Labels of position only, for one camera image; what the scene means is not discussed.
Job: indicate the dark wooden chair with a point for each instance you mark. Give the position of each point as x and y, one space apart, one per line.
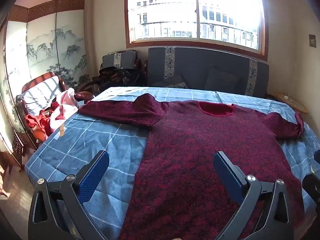
37 78

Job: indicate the wood-framed window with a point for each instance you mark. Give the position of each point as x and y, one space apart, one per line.
195 10

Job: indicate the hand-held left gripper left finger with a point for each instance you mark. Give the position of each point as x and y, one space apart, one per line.
93 177

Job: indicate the grey cushioned armchair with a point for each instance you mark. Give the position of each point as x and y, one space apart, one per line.
120 60

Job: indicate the patterned grey cushion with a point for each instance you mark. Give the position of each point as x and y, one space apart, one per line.
172 82

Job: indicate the striped white pillow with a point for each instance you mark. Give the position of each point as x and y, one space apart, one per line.
40 95

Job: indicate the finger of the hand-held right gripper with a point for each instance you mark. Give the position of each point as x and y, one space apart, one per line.
317 156
311 185

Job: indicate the round wooden side table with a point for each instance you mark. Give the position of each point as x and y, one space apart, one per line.
297 105

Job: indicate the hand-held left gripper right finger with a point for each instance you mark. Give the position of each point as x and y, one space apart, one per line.
228 177

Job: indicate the painted folding screen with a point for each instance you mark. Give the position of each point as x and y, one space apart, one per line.
42 42

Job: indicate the red cloth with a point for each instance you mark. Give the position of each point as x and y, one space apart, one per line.
37 125

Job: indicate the dark red knit sweater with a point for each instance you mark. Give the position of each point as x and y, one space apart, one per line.
187 155

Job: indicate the tan tape strip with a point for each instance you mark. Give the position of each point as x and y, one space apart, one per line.
62 131

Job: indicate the dark wall plate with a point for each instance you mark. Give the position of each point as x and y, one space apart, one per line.
313 40

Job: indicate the black bag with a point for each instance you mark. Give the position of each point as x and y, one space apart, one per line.
117 76

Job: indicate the pink cloth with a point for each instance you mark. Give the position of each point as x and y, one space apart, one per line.
66 107

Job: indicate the blue checked bed sheet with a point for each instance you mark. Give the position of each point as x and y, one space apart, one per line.
87 140

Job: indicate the grey sofa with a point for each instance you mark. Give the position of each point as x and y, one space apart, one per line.
195 60

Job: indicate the plain grey cushion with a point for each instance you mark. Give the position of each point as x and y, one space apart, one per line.
221 78

